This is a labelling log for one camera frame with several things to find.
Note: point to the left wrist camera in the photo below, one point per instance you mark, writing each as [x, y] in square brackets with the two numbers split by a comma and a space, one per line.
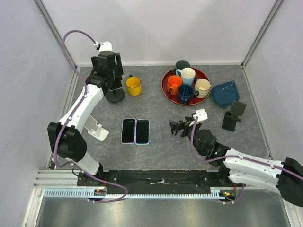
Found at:
[103, 46]

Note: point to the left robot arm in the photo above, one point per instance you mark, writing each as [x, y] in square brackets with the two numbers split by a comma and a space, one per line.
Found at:
[65, 136]

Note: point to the light blue white mug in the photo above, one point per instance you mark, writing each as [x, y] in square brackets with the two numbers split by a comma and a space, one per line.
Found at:
[187, 75]

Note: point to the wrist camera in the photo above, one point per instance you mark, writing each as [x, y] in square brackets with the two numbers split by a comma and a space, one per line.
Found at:
[103, 46]
[200, 116]

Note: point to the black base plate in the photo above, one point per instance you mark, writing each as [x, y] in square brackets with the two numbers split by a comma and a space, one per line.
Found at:
[157, 182]

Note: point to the dark green mug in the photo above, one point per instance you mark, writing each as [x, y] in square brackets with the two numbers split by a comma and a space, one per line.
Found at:
[181, 64]

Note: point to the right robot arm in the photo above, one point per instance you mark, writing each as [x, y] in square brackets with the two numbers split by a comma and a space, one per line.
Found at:
[282, 177]

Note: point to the cream mug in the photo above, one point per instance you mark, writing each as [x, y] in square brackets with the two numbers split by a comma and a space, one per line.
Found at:
[202, 86]

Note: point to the yellow mug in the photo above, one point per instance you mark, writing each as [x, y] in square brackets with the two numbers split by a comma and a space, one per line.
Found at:
[134, 85]

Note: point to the dark blue mug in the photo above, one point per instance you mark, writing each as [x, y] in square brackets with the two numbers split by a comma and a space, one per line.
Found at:
[186, 93]

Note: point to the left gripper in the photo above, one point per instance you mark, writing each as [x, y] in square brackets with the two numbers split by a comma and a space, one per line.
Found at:
[95, 62]

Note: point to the blue case phone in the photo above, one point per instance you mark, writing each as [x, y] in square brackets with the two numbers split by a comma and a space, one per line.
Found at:
[142, 132]

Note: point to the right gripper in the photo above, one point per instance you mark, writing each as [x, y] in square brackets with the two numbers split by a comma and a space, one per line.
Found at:
[180, 125]

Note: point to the black folding phone stand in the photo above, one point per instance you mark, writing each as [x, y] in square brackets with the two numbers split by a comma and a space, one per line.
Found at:
[231, 117]

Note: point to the purple case phone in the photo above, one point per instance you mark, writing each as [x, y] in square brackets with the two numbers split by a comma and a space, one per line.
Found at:
[128, 131]

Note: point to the black round base phone stand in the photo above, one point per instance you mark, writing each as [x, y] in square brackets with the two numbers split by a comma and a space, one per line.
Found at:
[115, 92]

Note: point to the orange mug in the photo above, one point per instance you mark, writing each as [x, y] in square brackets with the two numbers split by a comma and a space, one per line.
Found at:
[173, 84]

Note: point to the blue cloth pouch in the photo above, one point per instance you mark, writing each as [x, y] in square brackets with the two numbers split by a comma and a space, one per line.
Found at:
[225, 94]

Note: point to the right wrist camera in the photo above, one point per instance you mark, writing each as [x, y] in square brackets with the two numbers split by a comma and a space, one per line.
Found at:
[200, 116]

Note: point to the white phone stand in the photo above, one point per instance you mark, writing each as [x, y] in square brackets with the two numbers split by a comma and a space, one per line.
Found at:
[95, 129]

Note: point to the black phone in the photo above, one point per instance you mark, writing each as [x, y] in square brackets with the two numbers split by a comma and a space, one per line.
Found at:
[118, 63]

